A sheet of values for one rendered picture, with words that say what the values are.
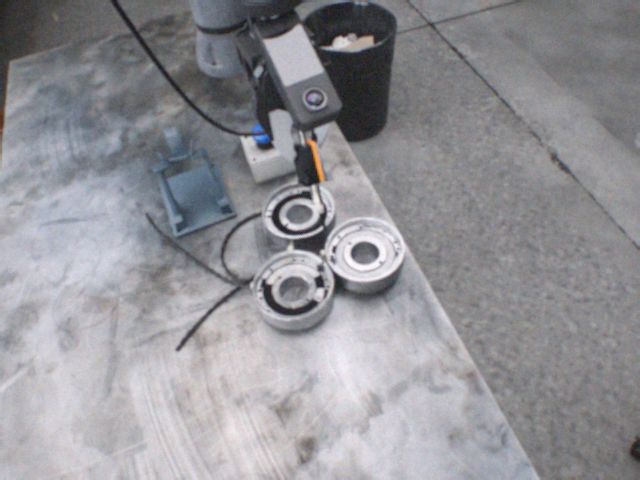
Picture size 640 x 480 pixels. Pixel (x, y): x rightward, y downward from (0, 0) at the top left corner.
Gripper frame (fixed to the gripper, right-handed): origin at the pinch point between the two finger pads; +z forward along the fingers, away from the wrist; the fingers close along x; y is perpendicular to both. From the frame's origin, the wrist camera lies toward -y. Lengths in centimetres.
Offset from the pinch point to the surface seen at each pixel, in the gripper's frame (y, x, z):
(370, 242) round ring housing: -6.4, -4.6, 14.5
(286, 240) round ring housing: -0.7, 5.3, 13.7
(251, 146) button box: 18.5, 2.8, 12.6
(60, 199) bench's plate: 29.5, 34.9, 16.4
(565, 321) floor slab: -6, -67, 99
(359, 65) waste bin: 89, -53, 62
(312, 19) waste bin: 118, -50, 58
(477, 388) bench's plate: -29.5, -5.9, 17.2
